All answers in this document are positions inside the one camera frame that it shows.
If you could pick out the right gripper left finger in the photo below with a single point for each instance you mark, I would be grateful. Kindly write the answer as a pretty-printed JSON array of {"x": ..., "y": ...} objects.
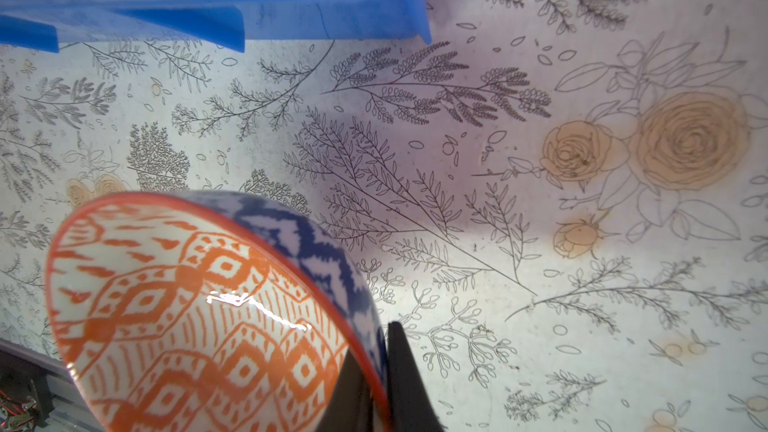
[{"x": 350, "y": 408}]

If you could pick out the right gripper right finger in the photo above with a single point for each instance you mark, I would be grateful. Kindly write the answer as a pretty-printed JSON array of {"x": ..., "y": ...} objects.
[{"x": 410, "y": 407}]

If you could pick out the blue zigzag pattern bowl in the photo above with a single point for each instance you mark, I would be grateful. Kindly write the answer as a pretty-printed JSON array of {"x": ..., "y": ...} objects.
[{"x": 209, "y": 311}]

